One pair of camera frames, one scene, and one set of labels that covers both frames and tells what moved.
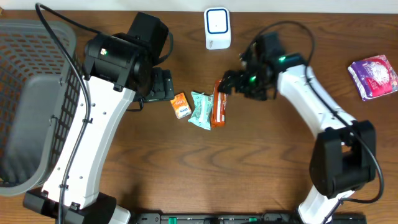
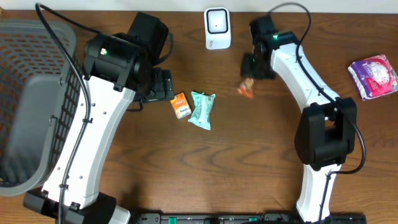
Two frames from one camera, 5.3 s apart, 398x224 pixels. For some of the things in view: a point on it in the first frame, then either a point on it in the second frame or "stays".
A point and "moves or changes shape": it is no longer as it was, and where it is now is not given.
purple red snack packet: [374, 77] stays
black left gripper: [163, 88] stays
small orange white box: [180, 106] stays
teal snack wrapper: [201, 116] stays
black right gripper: [240, 75] -> [247, 72]
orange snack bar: [218, 108] moves or changes shape
